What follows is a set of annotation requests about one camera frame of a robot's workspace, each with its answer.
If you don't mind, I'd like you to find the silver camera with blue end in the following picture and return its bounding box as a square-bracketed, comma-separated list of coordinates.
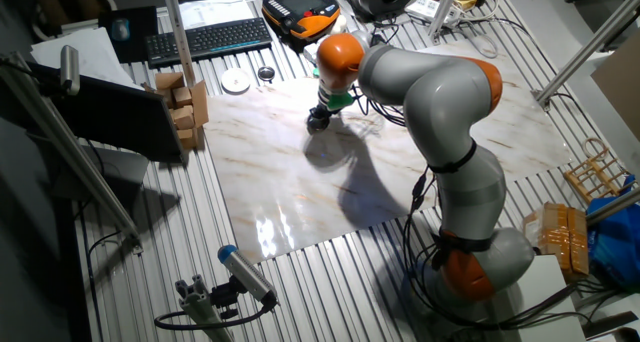
[217, 244, 279, 306]

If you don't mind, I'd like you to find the black mouse pad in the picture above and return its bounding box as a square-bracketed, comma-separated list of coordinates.
[97, 5, 160, 65]

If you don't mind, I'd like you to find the green gripper mount plate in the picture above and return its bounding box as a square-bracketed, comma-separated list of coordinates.
[312, 66, 356, 111]

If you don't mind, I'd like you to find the blank white paper stack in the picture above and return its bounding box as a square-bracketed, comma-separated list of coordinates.
[29, 26, 144, 91]

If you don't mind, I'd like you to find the large cardboard sheet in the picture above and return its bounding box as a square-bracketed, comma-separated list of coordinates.
[589, 31, 640, 143]

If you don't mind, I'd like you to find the white power strip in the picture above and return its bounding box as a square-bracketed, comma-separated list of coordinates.
[404, 0, 461, 26]

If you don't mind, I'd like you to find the long aluminium frame strut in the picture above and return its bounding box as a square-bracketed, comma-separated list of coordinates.
[0, 51, 144, 253]

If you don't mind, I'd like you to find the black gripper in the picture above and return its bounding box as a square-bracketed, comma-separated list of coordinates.
[306, 104, 335, 130]

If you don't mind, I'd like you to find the transparent rectangular box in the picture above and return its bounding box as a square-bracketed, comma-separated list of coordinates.
[349, 112, 387, 139]

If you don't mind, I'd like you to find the black flat monitor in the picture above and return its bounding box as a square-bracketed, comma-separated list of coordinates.
[24, 61, 189, 166]

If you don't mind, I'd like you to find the wooden dish rack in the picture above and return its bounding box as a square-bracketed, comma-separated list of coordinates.
[563, 137, 634, 206]

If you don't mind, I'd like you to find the small cardboard box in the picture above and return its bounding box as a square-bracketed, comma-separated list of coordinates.
[153, 71, 186, 92]
[171, 85, 194, 109]
[175, 126, 200, 151]
[168, 105, 196, 131]

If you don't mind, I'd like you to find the aluminium profile bracket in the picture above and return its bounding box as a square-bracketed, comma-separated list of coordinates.
[174, 274, 236, 342]

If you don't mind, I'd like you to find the printed white paper sheet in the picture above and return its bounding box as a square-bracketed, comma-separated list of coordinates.
[177, 0, 256, 31]

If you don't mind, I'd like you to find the black camera cable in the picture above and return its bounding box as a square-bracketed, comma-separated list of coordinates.
[153, 301, 274, 332]

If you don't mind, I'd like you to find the aluminium frame post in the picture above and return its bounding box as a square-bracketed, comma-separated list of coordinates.
[427, 0, 464, 41]
[584, 184, 640, 228]
[532, 0, 640, 108]
[159, 0, 197, 88]

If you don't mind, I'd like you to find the black cable with plain connector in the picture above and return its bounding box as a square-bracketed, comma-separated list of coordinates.
[407, 181, 591, 331]

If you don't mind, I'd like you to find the small round steel plate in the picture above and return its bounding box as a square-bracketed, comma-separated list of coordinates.
[305, 119, 332, 136]

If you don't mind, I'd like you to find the black filament spool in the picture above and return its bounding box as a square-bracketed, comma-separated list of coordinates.
[355, 0, 422, 19]

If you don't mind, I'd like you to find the cardboard flap panel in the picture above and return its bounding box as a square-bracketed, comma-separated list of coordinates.
[189, 79, 211, 129]

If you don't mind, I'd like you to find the black camera clamp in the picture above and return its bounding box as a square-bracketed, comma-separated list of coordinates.
[209, 276, 246, 321]

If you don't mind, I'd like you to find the orange black teach pendant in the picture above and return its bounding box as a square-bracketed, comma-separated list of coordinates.
[261, 0, 342, 43]

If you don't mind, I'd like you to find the white flowered ceramic saucer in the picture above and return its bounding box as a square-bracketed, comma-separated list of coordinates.
[220, 67, 252, 95]

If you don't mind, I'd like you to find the grey computer mouse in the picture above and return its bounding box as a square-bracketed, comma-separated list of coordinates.
[110, 17, 132, 42]

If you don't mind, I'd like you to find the silver depth camera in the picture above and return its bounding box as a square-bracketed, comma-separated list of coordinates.
[59, 44, 81, 97]

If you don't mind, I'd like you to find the grey monitor base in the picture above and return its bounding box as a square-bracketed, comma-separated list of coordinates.
[74, 144, 151, 203]

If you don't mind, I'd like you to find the black computer keyboard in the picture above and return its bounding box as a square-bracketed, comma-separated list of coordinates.
[144, 16, 274, 69]

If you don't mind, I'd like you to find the brown taped parcel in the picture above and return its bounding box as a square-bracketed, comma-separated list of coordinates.
[522, 201, 591, 282]

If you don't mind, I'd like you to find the marble pattern table mat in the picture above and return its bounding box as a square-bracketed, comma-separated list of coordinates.
[202, 39, 574, 266]

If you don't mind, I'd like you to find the white box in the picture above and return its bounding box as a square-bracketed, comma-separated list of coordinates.
[499, 254, 589, 342]

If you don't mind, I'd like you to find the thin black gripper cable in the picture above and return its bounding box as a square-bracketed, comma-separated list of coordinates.
[349, 84, 406, 128]

